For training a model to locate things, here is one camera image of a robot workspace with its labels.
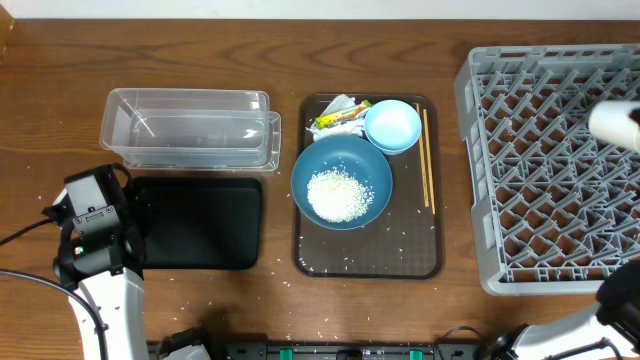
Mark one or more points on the light blue small bowl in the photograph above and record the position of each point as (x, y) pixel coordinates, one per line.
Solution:
(392, 126)

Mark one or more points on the white cup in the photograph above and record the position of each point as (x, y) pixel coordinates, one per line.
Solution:
(616, 122)

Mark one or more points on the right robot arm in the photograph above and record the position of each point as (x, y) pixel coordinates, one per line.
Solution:
(609, 329)

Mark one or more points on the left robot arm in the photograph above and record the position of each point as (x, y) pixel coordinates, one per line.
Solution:
(100, 259)

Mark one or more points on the grey dishwasher rack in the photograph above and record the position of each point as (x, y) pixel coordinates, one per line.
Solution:
(555, 210)

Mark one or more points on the dark blue bowl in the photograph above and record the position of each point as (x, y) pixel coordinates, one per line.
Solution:
(356, 156)

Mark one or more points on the white rice pile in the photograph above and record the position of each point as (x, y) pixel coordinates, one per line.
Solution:
(336, 196)

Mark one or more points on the brown serving tray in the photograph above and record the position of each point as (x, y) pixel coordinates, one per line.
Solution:
(406, 241)

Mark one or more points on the yellow green snack wrapper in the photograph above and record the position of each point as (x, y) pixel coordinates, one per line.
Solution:
(348, 114)

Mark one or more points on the crumpled white tissue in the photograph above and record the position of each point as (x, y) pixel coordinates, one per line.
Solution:
(349, 127)

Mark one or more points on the left wooden chopstick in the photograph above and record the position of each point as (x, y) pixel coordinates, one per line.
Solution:
(424, 179)

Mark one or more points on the wooden chopstick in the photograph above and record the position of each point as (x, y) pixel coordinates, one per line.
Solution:
(424, 179)
(429, 161)

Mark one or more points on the right wooden chopstick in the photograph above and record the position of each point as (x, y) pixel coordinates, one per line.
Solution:
(429, 161)

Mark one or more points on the black tray bin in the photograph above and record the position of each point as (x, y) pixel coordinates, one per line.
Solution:
(199, 223)

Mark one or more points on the clear plastic bin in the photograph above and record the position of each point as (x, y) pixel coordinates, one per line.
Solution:
(192, 129)

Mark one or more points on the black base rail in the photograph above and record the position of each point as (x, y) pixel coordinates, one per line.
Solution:
(197, 343)

